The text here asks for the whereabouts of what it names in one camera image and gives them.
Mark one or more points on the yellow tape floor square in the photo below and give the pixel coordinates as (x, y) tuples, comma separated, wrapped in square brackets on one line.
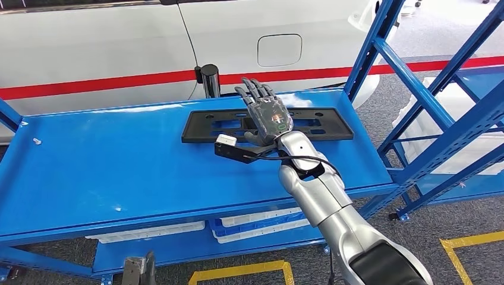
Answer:
[(236, 270), (451, 251)]

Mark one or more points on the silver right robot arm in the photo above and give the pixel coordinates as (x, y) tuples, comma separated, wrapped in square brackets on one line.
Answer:
[(315, 188)]

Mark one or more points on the black castor wheel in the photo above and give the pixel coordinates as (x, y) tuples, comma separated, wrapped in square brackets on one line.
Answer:
[(393, 216), (15, 273)]

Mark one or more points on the black cylinder post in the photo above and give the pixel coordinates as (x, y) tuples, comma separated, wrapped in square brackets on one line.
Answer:
[(210, 82)]

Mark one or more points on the stacked white plastic crates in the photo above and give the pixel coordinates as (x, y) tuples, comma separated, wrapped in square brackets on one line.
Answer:
[(468, 106)]

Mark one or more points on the long black plastic car part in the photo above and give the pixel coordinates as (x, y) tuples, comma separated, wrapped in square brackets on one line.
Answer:
[(334, 130)]

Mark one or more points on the small white plastic piece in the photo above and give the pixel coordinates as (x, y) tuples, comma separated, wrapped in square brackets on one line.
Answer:
[(37, 141)]

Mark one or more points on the blue metal shelf rack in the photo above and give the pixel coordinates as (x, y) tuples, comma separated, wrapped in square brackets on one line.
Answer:
[(157, 165), (445, 188)]

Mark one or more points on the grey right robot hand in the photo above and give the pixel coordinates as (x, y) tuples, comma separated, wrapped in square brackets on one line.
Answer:
[(271, 118)]

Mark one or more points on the white car with red stripe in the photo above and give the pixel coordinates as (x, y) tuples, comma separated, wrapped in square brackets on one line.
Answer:
[(98, 39)]

